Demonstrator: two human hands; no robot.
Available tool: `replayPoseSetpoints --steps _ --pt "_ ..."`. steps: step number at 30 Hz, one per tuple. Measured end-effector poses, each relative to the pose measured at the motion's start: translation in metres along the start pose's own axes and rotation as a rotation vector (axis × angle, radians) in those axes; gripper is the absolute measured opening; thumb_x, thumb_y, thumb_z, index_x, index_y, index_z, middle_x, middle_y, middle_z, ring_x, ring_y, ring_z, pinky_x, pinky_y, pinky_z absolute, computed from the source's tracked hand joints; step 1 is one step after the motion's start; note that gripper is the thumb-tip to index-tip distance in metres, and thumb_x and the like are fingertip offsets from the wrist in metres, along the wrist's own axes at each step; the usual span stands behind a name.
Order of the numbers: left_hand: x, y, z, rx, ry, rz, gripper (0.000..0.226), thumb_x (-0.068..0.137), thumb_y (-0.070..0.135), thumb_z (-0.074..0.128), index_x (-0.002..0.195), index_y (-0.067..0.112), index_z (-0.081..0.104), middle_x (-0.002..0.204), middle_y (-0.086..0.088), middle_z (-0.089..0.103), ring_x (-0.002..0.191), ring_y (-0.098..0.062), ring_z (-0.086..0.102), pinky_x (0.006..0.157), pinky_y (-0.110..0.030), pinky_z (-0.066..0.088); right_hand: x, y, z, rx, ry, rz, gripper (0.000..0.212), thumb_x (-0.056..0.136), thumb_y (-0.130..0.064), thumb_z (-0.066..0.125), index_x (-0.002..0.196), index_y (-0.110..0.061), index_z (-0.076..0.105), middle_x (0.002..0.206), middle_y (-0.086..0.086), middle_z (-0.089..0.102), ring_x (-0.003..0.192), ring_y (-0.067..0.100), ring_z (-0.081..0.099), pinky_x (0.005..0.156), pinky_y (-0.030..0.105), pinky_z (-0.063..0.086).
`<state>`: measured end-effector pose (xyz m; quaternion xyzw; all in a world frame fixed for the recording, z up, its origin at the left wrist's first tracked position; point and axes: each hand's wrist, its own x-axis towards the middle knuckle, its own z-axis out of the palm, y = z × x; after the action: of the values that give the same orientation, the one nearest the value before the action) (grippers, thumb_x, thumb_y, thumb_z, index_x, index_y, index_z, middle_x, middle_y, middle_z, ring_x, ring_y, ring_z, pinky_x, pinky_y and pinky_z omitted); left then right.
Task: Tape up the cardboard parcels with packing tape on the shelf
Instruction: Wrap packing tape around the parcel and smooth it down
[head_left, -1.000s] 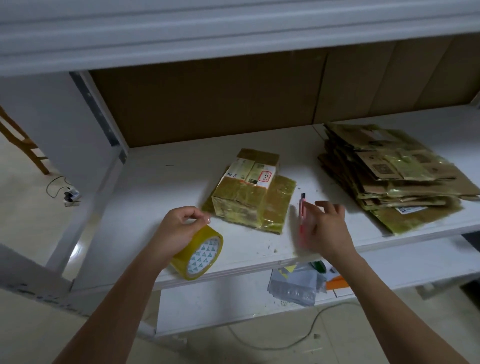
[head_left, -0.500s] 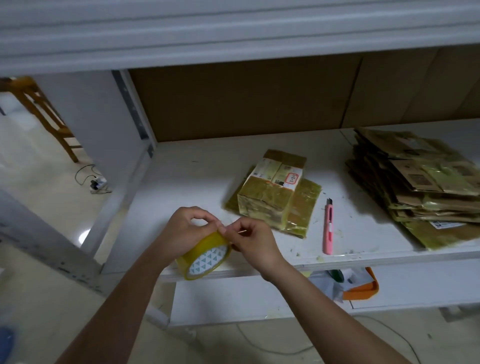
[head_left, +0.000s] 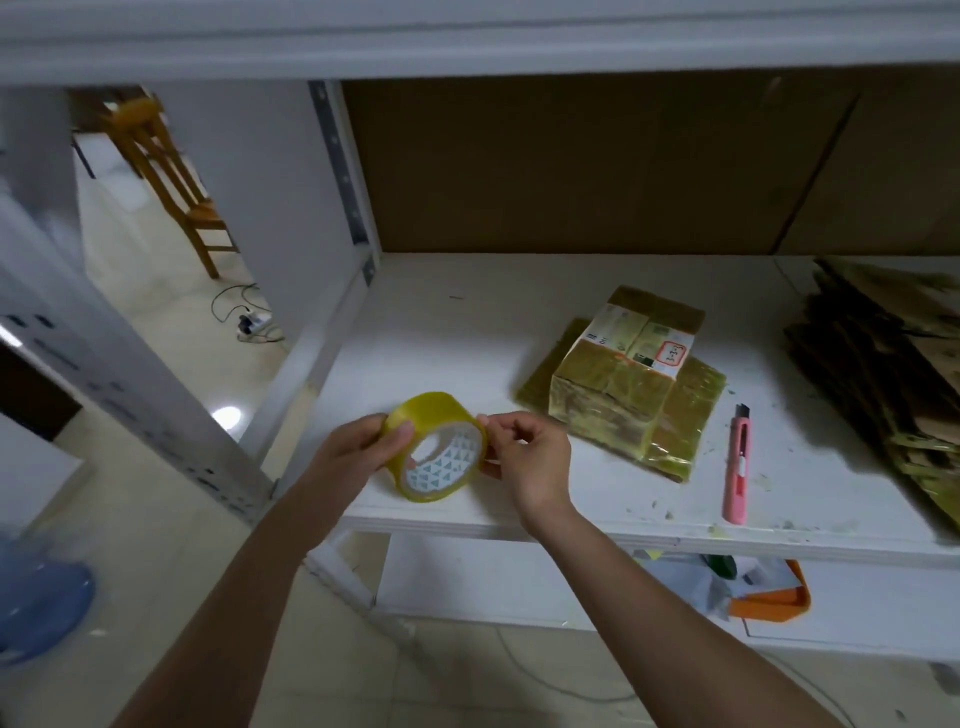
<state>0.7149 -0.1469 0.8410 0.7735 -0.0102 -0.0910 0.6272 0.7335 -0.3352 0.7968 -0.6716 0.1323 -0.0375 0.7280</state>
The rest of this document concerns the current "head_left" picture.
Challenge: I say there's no yellow tape roll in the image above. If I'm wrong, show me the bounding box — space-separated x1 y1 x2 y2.
384 390 491 504

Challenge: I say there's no person's left hand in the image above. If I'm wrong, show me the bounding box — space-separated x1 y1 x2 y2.
276 411 420 551

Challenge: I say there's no stack of cardboard boxes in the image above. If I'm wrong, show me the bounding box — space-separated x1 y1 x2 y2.
781 256 960 531

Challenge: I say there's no white metal shelf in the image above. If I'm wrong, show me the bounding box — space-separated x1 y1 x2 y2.
0 0 960 669

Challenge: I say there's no orange plastic object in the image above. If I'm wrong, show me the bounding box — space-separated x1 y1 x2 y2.
729 558 813 624

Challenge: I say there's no blue round object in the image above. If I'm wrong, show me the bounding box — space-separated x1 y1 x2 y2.
0 531 98 668

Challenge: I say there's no person's right forearm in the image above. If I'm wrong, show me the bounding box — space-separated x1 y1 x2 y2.
523 498 845 728

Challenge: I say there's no pink utility knife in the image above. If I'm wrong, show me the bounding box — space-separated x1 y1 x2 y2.
721 402 753 527

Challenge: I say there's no wooden chair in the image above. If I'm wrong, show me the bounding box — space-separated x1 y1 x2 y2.
103 91 240 284

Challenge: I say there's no person's right hand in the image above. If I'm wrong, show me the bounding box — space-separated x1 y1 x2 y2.
475 408 578 528

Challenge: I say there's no person's left forearm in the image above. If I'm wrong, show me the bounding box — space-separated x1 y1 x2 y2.
112 502 327 728

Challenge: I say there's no labelled taped cardboard box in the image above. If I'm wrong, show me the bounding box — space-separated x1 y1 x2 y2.
516 283 729 483

